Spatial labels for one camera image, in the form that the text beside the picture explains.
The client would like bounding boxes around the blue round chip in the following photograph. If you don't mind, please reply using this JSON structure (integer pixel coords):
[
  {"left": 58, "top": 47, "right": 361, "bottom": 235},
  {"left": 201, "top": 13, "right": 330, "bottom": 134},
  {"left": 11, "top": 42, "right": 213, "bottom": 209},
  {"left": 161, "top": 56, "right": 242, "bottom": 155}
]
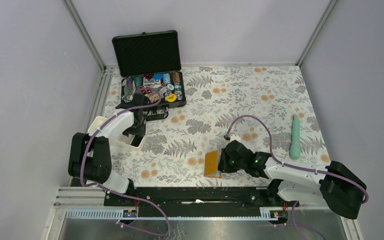
[{"left": 153, "top": 73, "right": 164, "bottom": 81}]

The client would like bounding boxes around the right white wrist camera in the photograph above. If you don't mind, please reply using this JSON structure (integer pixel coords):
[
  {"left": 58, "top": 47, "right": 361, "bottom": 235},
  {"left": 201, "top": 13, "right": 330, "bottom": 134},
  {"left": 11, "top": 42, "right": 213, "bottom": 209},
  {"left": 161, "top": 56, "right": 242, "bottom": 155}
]
[{"left": 224, "top": 133, "right": 242, "bottom": 142}]

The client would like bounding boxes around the purple cable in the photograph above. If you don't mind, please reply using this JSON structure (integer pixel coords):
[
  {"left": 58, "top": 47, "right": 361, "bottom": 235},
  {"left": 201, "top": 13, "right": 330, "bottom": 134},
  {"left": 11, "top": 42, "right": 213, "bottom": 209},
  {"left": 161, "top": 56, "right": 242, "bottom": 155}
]
[
  {"left": 79, "top": 87, "right": 172, "bottom": 237},
  {"left": 225, "top": 114, "right": 370, "bottom": 205}
]

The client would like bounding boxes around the floral patterned table mat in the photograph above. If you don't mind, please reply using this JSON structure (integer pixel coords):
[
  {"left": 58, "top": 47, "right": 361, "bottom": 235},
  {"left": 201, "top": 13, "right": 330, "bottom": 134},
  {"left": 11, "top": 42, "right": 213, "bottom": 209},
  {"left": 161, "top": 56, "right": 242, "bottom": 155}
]
[{"left": 111, "top": 66, "right": 331, "bottom": 187}]

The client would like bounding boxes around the black poker chip case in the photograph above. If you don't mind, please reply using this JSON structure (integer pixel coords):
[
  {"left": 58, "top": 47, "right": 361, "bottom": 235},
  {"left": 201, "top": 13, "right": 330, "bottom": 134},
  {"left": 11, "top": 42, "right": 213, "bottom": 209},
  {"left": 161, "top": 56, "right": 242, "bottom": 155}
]
[{"left": 111, "top": 30, "right": 187, "bottom": 121}]

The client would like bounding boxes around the grey slotted cable duct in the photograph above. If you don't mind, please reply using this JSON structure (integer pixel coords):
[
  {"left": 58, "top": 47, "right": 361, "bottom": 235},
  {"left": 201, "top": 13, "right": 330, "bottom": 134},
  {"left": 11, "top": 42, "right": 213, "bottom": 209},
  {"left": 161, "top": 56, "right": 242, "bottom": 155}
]
[{"left": 65, "top": 207, "right": 281, "bottom": 222}]

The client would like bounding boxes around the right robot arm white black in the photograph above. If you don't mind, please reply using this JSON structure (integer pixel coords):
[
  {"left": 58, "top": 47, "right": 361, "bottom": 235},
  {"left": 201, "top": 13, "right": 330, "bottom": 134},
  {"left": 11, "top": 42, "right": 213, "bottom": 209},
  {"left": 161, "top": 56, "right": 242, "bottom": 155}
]
[{"left": 217, "top": 140, "right": 367, "bottom": 220}]

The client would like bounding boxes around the orange leather card holder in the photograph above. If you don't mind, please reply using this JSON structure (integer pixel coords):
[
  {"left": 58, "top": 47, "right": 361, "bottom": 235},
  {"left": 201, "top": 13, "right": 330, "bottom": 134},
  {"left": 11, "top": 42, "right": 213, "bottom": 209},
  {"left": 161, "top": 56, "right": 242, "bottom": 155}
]
[{"left": 204, "top": 150, "right": 222, "bottom": 179}]

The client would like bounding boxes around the mint green wand massager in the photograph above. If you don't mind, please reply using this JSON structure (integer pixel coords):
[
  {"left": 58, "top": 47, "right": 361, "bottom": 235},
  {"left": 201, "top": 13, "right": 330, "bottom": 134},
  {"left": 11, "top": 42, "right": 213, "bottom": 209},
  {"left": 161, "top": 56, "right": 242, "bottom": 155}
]
[{"left": 289, "top": 115, "right": 301, "bottom": 160}]

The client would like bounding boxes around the white rectangular plastic tray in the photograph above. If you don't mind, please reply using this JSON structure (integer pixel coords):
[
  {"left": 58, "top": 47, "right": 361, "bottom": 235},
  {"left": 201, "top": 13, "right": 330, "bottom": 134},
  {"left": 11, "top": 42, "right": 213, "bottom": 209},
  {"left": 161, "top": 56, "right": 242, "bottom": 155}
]
[{"left": 87, "top": 116, "right": 147, "bottom": 151}]

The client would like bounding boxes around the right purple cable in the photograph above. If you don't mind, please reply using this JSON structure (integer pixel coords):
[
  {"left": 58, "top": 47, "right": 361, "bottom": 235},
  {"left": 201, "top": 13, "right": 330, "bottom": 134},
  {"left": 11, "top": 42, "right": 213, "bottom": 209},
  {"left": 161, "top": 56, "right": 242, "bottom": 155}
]
[{"left": 225, "top": 114, "right": 370, "bottom": 205}]

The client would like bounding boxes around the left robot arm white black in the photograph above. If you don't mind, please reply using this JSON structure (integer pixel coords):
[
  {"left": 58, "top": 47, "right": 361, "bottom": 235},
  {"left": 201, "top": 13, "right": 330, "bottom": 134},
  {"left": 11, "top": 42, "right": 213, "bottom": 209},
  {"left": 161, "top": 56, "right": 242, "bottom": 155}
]
[{"left": 68, "top": 93, "right": 150, "bottom": 206}]

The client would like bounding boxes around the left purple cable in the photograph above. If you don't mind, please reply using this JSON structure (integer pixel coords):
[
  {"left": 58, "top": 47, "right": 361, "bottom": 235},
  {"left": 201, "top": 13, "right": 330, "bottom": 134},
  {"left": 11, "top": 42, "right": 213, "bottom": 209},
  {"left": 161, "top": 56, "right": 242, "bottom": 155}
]
[{"left": 79, "top": 87, "right": 172, "bottom": 237}]

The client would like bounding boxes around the yellow round chip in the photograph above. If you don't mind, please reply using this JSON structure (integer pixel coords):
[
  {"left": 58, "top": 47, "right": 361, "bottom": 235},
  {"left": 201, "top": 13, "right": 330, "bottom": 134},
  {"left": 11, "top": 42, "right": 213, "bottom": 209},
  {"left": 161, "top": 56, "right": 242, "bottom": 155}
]
[{"left": 165, "top": 93, "right": 177, "bottom": 103}]

